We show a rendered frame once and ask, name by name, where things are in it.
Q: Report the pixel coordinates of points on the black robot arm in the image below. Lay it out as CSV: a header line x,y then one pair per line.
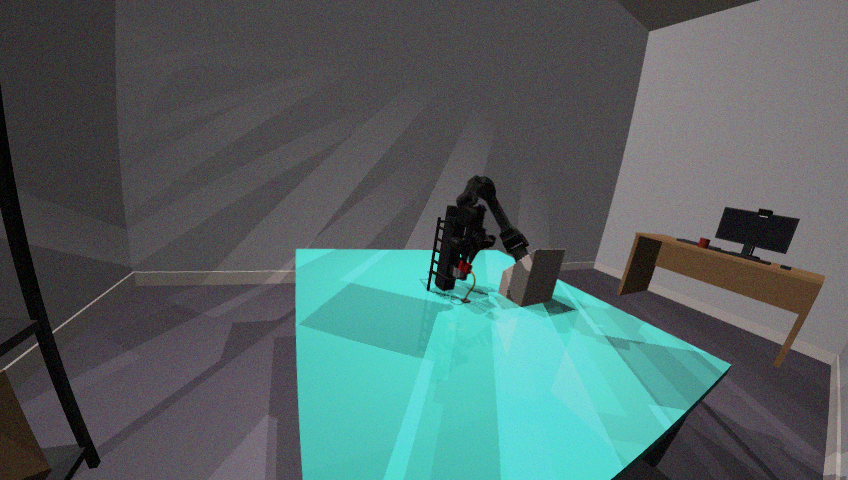
x,y
467,214

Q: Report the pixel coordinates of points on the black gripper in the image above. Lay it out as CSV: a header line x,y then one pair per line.
x,y
466,246

